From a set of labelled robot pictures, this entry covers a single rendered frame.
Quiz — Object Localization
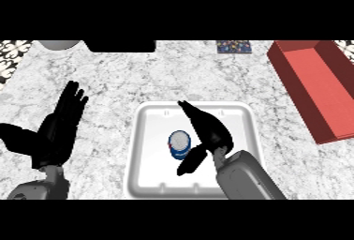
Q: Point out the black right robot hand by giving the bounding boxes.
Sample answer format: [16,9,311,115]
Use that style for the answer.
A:
[175,99,234,177]

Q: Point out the white plastic tray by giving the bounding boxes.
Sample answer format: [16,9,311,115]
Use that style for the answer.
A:
[122,100,266,200]

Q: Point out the black appliance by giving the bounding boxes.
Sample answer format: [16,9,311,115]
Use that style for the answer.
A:
[82,40,157,53]

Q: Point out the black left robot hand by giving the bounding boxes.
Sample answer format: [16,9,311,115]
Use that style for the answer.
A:
[0,80,89,171]

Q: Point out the grey round container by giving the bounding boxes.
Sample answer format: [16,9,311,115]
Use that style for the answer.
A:
[36,40,80,52]

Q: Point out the blue can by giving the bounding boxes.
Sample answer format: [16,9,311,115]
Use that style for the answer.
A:
[166,129,193,161]

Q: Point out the red cardboard box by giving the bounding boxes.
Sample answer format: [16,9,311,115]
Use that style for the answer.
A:
[265,40,354,145]

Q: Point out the dark patterned square coaster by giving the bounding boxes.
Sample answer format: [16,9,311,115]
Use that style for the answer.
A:
[215,40,253,54]

